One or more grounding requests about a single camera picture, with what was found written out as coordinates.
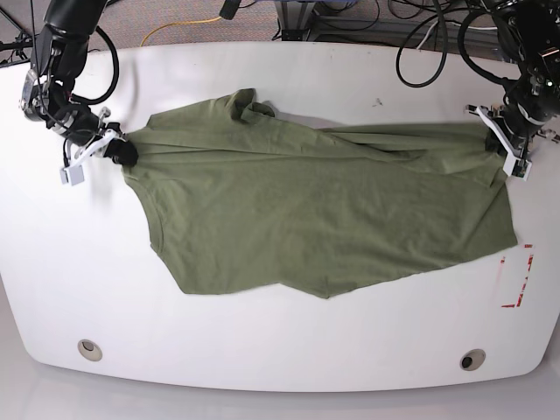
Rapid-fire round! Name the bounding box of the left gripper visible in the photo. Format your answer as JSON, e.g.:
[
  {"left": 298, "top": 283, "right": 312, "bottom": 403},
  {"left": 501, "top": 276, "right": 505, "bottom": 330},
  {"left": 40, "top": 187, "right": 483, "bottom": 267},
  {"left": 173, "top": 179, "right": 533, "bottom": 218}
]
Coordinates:
[{"left": 485, "top": 102, "right": 559, "bottom": 153}]

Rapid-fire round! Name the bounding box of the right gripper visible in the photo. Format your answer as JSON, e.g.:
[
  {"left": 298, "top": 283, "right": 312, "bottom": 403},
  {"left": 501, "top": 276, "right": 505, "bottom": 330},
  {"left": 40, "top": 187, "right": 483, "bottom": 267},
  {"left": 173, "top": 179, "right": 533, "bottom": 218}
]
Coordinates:
[{"left": 46, "top": 107, "right": 138, "bottom": 166}]

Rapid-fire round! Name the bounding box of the olive green T-shirt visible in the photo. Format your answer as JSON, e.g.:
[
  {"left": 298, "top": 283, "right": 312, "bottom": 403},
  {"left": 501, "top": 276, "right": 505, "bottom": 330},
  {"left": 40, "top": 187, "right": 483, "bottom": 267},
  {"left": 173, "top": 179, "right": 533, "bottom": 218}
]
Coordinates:
[{"left": 122, "top": 89, "right": 517, "bottom": 299}]

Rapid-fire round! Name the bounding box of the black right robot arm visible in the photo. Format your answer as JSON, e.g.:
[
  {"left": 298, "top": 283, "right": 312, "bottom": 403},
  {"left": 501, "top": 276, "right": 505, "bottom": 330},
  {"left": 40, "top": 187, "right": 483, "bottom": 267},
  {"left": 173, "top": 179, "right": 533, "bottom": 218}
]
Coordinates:
[{"left": 20, "top": 1, "right": 138, "bottom": 167}]

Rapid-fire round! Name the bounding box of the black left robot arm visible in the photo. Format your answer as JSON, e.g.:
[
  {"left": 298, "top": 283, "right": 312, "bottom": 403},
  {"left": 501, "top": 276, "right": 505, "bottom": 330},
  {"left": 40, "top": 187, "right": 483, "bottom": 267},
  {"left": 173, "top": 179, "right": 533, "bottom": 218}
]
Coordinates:
[{"left": 457, "top": 1, "right": 559, "bottom": 152}]

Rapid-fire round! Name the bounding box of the red tape rectangle marking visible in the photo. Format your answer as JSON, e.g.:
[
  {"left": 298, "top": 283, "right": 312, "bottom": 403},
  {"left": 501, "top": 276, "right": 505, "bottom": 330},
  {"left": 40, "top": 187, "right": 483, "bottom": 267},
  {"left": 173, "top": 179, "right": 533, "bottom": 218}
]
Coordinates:
[{"left": 498, "top": 243, "right": 536, "bottom": 309}]

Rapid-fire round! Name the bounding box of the black tripod stand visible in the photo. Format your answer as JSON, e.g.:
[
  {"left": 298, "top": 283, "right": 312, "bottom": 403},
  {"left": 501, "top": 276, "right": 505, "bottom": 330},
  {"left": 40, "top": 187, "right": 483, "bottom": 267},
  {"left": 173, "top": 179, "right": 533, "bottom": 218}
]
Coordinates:
[{"left": 1, "top": 1, "right": 42, "bottom": 68}]

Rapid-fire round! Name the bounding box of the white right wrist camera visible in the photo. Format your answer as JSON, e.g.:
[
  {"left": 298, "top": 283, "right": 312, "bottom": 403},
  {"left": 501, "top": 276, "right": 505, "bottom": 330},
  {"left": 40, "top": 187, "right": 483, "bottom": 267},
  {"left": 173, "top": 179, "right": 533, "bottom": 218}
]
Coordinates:
[{"left": 59, "top": 129, "right": 126, "bottom": 186}]

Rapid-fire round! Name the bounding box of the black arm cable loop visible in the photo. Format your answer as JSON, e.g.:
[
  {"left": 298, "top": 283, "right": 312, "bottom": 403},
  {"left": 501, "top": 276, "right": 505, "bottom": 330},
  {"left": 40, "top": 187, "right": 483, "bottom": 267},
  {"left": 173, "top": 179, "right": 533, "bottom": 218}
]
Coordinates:
[{"left": 395, "top": 0, "right": 452, "bottom": 88}]

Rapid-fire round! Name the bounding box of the yellow floor cable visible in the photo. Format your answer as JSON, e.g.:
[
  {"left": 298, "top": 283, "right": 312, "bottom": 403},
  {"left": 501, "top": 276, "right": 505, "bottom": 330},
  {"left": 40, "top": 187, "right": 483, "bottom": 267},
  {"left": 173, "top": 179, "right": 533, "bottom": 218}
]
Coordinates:
[{"left": 140, "top": 15, "right": 223, "bottom": 47}]

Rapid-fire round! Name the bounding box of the left table cable grommet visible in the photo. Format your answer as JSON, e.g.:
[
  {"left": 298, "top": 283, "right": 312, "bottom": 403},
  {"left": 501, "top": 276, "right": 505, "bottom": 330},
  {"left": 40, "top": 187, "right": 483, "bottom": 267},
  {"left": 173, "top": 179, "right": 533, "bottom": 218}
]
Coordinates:
[{"left": 77, "top": 339, "right": 102, "bottom": 362}]

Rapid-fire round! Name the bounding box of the table cable grommet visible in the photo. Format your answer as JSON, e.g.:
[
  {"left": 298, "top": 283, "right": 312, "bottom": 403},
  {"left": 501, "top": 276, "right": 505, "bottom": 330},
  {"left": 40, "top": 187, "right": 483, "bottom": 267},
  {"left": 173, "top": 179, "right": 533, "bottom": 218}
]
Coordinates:
[
  {"left": 459, "top": 348, "right": 487, "bottom": 372},
  {"left": 77, "top": 339, "right": 102, "bottom": 362}
]

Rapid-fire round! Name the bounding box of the right table cable grommet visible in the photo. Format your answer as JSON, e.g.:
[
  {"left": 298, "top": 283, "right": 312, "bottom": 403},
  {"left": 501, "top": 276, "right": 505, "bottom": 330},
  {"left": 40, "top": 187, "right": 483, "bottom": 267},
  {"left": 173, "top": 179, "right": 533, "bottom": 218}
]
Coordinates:
[{"left": 459, "top": 348, "right": 487, "bottom": 372}]

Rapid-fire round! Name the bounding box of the aluminium frame base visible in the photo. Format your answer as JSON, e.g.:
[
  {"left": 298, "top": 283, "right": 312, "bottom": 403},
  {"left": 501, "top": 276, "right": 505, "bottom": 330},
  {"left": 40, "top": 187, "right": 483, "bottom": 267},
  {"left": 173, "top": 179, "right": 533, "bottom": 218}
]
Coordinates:
[{"left": 273, "top": 1, "right": 333, "bottom": 42}]

